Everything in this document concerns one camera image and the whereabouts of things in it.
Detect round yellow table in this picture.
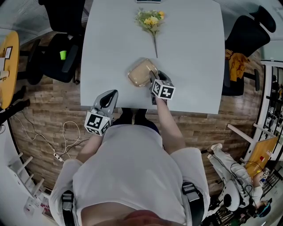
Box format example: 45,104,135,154
0,30,20,110

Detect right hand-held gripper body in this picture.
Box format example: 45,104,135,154
149,79,176,105

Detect person's left harness strap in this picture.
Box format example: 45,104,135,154
61,191,75,226

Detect person's left black shoe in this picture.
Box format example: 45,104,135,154
121,107,134,120

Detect black office chair with headrest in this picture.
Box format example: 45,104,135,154
221,5,277,97

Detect black cable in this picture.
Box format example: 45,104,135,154
21,109,89,160

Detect person's right forearm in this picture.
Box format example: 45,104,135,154
155,98,187,155

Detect white head camera helmet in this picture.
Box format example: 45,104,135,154
222,180,241,211

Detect person's black shoe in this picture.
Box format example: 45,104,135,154
134,108,148,121
121,107,134,120

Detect person's right black shoe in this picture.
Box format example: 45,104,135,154
134,108,148,121

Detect small framed card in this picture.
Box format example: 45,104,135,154
4,46,14,60

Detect person's right harness strap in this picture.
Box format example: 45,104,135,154
181,182,205,226

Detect person's face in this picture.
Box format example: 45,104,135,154
80,209,188,226

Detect black metal shelf rack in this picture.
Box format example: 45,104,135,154
257,63,283,142

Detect light wooden table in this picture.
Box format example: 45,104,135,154
227,123,279,177

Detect white wooden rack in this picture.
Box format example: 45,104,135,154
0,151,45,200

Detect beige shallow tray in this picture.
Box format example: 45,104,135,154
129,60,156,87
126,57,159,87

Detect person's white shirt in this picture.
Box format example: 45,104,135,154
49,124,211,226

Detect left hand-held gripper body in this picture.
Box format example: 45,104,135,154
84,105,115,137

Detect mustard yellow cloth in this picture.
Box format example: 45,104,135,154
225,49,251,82

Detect person's harness strap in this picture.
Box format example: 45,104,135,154
181,182,205,226
61,191,75,226

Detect person's dark trousers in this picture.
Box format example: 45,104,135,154
112,116,160,136

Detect person's left forearm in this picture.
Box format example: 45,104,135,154
76,133,105,163

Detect yellow artificial flower bouquet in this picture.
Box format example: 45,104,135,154
134,8,166,59

